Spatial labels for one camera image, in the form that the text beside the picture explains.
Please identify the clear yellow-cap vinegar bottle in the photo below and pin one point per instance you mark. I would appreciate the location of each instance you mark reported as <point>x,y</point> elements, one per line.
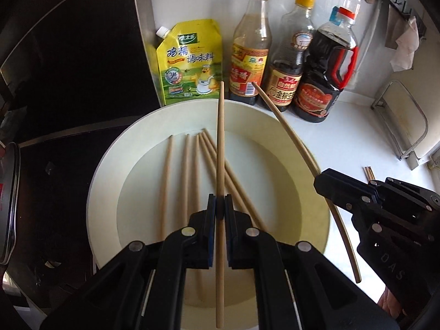
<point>249,51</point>

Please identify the white hanging cloth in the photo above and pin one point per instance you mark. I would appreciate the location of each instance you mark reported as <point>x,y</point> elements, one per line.
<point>405,48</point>

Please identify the row of wooden chopsticks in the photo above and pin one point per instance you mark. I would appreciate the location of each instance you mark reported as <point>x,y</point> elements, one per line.
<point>369,173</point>

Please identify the yellow-cap soy sauce bottle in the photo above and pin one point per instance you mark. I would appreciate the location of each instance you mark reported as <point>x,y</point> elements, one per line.
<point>288,65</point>

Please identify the white round plate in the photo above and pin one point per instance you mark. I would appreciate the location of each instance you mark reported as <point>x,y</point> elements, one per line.
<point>137,192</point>

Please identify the person's right hand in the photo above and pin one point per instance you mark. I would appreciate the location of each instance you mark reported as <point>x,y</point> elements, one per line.
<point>390,302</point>

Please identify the white cutting board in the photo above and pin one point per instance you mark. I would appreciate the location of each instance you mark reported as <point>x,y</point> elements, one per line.
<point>429,134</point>

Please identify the metal pot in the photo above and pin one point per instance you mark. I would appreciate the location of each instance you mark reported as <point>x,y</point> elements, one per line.
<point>8,206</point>

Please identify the black stove top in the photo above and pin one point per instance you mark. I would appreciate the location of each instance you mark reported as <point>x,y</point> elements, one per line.
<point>68,75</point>

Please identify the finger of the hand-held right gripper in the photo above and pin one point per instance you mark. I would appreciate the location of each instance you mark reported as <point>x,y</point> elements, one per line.
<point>405,196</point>
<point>343,189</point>

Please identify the yellow seasoning pouch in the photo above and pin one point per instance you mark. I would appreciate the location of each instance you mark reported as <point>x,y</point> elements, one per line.
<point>189,65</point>

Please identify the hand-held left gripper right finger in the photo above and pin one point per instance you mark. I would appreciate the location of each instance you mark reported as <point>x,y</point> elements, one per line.
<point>240,237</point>

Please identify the metal rack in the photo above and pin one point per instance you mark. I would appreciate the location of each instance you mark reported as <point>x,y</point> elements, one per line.
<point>400,117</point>

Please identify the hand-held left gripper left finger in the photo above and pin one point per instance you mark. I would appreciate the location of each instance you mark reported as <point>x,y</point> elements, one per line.
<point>201,233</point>

